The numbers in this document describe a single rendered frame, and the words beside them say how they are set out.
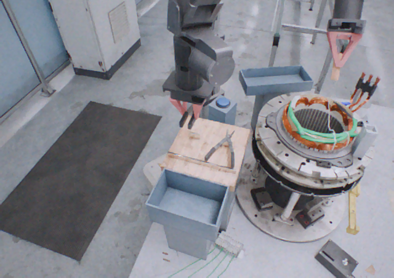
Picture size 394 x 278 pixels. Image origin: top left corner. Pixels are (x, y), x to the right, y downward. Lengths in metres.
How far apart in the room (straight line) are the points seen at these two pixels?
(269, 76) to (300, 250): 0.62
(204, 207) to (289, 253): 0.34
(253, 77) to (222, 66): 0.60
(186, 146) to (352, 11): 0.49
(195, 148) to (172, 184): 0.11
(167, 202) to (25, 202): 1.57
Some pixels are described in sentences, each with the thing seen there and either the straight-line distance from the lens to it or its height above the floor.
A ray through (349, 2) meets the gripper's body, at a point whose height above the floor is 1.42.
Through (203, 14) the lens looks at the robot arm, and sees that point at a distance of 0.47.
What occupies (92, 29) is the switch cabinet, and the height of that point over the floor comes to 0.56.
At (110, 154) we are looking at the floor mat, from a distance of 2.17.
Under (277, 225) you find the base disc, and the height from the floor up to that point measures 0.80.
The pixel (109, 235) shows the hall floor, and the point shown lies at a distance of 1.82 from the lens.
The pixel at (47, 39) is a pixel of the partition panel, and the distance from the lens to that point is 3.00.
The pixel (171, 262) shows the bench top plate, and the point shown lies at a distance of 0.87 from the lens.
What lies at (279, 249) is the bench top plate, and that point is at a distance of 0.91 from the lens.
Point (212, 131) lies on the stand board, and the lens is 0.75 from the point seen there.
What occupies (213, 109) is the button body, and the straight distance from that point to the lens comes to 0.88.
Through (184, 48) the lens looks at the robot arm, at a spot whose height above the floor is 1.37.
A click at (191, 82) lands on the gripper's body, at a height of 1.30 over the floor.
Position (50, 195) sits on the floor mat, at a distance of 2.12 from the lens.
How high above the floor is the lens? 1.61
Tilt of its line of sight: 45 degrees down
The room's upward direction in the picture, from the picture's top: straight up
